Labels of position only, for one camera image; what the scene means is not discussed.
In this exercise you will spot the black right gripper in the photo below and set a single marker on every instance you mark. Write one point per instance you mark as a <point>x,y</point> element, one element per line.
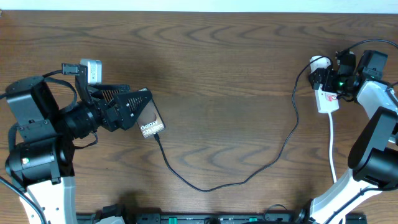
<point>329,76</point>

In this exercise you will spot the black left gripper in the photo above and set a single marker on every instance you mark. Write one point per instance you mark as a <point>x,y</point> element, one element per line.
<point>109,119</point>

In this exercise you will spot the Galaxy S25 Ultra smartphone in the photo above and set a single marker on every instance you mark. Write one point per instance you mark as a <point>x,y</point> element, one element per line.
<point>150,120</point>

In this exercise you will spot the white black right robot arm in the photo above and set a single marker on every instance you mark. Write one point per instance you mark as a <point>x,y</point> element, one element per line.
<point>372,165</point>

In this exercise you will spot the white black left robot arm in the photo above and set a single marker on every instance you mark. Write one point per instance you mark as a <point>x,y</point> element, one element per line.
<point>41,142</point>

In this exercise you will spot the white power strip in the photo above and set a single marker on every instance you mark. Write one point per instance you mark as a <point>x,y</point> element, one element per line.
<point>326,100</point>

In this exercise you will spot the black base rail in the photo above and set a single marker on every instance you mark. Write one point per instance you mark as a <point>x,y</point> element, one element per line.
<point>222,218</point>

